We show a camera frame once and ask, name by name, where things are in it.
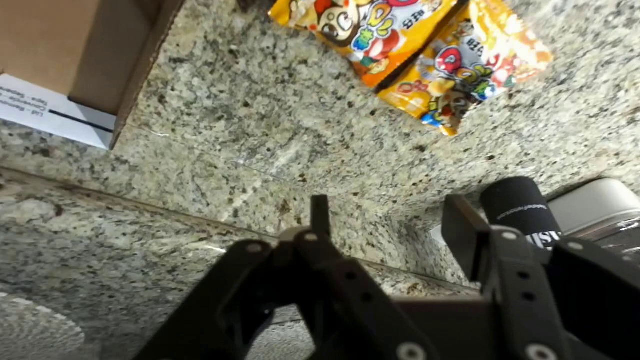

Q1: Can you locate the round pale woven placemat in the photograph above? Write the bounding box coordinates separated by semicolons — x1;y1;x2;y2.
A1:
0;291;88;360

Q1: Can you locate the small grey container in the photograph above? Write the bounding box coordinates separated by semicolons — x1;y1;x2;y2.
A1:
546;176;640;237

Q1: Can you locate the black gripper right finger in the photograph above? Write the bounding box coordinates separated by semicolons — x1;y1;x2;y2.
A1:
440;192;640;360

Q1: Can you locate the orange cartoon candy sachet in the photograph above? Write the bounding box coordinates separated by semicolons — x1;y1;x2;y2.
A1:
265;0;463;93
376;0;555;140

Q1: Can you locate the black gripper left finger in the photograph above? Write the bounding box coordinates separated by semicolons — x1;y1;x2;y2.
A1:
132;194;442;360

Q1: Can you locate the shallow brown cardboard box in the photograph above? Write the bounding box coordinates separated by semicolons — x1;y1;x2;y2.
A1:
0;0;187;152

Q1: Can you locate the dark sauce bottle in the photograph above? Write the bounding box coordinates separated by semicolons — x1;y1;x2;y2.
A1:
477;176;565;252

